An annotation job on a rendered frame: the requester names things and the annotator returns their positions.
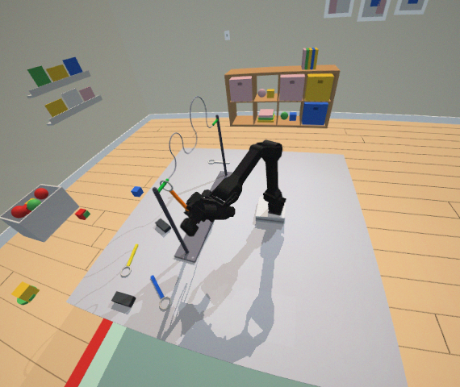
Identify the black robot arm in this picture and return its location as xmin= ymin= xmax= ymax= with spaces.
xmin=186 ymin=140 xmax=286 ymax=220

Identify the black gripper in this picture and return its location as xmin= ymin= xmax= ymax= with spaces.
xmin=181 ymin=189 xmax=211 ymax=237

